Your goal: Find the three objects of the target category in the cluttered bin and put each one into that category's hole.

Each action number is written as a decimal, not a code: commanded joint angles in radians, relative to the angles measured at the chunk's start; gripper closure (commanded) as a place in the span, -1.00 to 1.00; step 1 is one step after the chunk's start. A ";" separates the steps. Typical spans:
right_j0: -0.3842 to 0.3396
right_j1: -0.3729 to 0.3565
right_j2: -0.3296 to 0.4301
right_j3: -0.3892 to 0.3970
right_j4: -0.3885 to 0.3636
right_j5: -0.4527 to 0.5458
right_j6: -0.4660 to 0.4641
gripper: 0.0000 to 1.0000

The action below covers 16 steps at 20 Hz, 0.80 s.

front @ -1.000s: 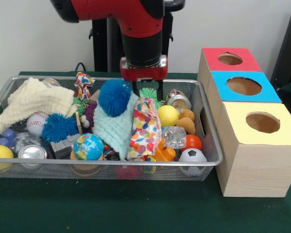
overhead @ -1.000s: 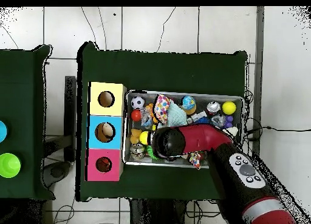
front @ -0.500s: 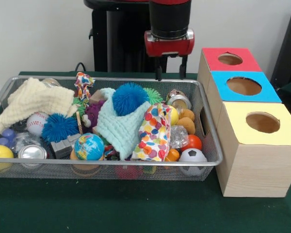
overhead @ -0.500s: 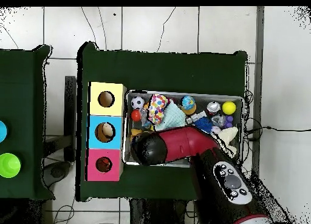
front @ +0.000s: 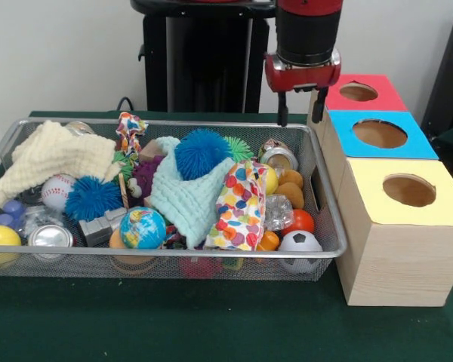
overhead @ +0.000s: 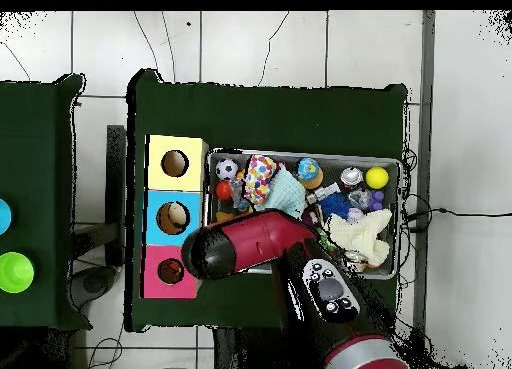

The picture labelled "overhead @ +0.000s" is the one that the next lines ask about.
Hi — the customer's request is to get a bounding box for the large multicoloured patterned cloth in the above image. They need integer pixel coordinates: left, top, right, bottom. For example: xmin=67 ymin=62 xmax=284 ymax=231
xmin=243 ymin=154 xmax=281 ymax=206

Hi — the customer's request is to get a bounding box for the orange striped tiger plush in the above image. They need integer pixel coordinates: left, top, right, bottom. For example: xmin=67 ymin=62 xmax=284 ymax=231
xmin=158 ymin=258 xmax=185 ymax=283

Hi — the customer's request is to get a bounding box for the wooden box with three holes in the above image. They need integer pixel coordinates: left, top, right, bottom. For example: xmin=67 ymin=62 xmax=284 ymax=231
xmin=139 ymin=134 xmax=209 ymax=300

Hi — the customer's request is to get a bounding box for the mint green waffle cloth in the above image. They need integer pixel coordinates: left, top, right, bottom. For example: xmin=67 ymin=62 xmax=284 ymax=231
xmin=261 ymin=166 xmax=307 ymax=220

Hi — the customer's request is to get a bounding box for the small red ball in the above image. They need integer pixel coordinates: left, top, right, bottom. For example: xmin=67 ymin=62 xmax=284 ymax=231
xmin=215 ymin=180 xmax=234 ymax=201

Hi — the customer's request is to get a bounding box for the black and white soccer ball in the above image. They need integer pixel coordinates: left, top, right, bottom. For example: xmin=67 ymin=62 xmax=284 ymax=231
xmin=215 ymin=158 xmax=239 ymax=182

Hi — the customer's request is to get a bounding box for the globe print ball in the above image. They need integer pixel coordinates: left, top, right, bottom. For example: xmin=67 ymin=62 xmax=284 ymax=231
xmin=297 ymin=157 xmax=321 ymax=180

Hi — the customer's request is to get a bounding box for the blue spiky ball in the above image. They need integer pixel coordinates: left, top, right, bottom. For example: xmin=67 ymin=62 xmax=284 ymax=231
xmin=319 ymin=192 xmax=351 ymax=220

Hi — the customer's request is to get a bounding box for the dark green table cloth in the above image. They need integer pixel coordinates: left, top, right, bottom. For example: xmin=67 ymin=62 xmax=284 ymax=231
xmin=124 ymin=68 xmax=409 ymax=338

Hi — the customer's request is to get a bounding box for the red soda can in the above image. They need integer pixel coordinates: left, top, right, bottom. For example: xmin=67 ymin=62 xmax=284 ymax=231
xmin=340 ymin=166 xmax=364 ymax=188

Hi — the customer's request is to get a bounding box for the cream waffle cloth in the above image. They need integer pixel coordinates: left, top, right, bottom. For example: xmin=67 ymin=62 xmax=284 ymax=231
xmin=325 ymin=208 xmax=393 ymax=268

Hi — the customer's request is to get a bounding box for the yellow tennis ball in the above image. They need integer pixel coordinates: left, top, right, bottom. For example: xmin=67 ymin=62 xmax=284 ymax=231
xmin=365 ymin=166 xmax=390 ymax=190

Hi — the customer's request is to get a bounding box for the green cloth covered side table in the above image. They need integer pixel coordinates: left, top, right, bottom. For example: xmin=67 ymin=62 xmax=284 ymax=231
xmin=0 ymin=73 xmax=93 ymax=332

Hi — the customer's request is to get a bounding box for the green cup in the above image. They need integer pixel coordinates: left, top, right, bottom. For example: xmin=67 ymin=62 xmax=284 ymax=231
xmin=0 ymin=251 xmax=36 ymax=294

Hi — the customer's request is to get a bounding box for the blue cup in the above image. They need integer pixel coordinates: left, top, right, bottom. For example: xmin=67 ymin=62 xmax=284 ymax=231
xmin=0 ymin=198 xmax=14 ymax=236

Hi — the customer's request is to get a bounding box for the shallow wire mesh bin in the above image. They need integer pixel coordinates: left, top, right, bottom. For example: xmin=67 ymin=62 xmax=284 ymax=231
xmin=201 ymin=146 xmax=402 ymax=281

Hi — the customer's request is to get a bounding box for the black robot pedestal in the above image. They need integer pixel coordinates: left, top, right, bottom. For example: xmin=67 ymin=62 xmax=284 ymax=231
xmin=213 ymin=326 xmax=289 ymax=369

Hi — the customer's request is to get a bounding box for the black power cable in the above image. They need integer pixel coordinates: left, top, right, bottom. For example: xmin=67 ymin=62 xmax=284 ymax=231
xmin=405 ymin=206 xmax=512 ymax=223

